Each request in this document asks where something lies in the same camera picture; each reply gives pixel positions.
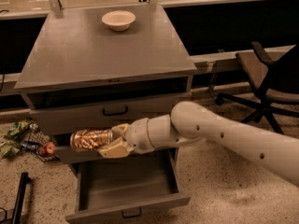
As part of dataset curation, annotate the grey top drawer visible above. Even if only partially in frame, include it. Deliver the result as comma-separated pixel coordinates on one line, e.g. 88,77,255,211
30,92,191,135

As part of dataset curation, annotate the green chip bag upper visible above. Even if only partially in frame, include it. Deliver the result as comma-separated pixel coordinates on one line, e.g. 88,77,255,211
5,119,33,140

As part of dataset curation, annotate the grey drawer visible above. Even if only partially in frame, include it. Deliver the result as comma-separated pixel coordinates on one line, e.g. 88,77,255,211
30,92,191,135
66,148,190,224
55,131,179,163

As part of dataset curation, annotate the blue snack packet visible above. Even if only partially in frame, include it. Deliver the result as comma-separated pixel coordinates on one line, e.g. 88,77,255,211
21,141,39,151

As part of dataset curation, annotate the green chip bag lower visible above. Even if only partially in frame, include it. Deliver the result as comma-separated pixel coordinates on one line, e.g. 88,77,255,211
0,140,21,159

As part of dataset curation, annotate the green chip bag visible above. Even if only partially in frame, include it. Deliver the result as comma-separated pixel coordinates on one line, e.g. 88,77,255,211
0,140,21,159
5,119,33,140

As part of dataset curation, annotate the grey bottom drawer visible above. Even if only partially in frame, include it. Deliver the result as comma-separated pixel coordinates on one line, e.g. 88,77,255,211
66,148,190,224

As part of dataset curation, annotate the grey drawer cabinet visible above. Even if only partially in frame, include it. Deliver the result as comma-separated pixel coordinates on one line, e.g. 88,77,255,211
14,3,198,173

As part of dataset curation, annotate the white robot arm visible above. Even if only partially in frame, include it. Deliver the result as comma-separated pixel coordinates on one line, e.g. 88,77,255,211
99,102,299,186

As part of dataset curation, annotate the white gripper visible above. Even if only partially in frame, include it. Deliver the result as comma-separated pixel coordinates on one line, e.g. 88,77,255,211
98,118,155,159

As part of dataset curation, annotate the black stand frame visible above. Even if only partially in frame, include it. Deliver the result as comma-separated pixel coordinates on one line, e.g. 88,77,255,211
0,172,31,224

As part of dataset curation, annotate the orange soda can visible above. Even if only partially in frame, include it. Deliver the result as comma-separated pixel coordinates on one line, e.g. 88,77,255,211
70,129,114,151

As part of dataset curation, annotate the black office chair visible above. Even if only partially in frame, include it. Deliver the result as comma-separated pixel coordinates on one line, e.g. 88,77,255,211
215,42,299,133

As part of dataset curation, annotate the white bowl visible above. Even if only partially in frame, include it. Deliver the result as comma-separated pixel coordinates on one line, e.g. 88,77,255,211
102,10,135,32

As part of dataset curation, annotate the grey middle drawer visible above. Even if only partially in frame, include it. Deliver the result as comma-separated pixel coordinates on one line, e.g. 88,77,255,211
55,131,179,163

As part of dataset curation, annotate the red apple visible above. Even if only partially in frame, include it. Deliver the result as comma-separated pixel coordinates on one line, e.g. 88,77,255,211
39,142,55,157

